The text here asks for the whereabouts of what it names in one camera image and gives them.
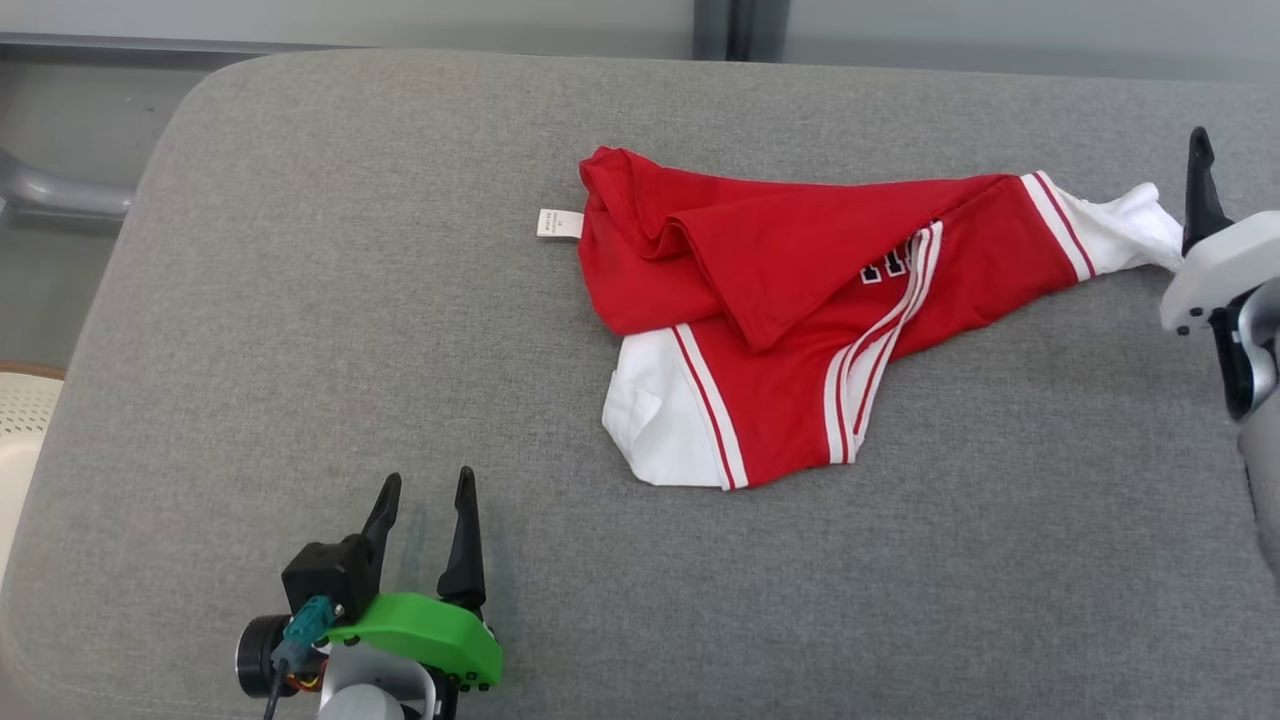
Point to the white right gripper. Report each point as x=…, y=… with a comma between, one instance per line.
x=1225, y=265

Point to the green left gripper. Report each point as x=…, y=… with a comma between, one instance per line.
x=430, y=630

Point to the red shirt with striped sleeves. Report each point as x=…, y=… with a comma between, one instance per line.
x=780, y=260

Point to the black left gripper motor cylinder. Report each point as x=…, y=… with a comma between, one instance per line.
x=258, y=655

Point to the grey fabric sofa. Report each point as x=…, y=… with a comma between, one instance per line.
x=300, y=350

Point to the white perforated laundry basket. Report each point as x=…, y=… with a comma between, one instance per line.
x=25, y=430

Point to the grey rounded partition leg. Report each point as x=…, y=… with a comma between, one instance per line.
x=60, y=195

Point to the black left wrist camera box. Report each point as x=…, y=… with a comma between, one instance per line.
x=325, y=575

